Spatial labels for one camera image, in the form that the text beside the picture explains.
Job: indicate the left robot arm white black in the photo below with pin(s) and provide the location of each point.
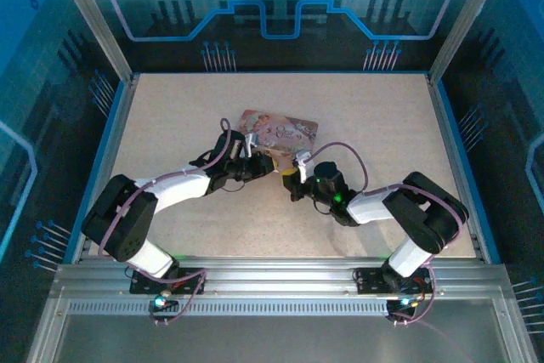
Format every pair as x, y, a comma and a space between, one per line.
123, 218

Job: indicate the right lit circuit board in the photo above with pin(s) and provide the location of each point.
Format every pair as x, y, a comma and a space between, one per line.
404, 303

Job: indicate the lit circuit board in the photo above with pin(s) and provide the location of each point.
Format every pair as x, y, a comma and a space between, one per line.
404, 303
160, 302

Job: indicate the grey metal front plate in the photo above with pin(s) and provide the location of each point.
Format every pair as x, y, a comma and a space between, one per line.
272, 339

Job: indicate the left lit circuit board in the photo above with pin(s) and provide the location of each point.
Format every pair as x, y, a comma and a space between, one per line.
160, 302

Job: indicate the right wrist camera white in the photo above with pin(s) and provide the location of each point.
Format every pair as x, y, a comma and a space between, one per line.
303, 165

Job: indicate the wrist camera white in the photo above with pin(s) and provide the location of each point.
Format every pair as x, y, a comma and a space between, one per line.
303, 165
251, 144

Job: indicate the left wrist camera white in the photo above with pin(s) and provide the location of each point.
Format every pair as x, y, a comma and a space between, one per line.
251, 144

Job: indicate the aluminium mounting rail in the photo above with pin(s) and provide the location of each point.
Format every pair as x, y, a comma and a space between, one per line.
276, 273

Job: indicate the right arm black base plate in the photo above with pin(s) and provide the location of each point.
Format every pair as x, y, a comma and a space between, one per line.
370, 281

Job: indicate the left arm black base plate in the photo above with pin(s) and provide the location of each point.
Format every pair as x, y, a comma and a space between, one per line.
189, 282

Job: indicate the aluminium table side rail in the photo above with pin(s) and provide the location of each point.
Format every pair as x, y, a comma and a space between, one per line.
108, 146
450, 133

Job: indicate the aluminium frame post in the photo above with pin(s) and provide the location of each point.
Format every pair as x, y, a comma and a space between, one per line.
467, 18
91, 18

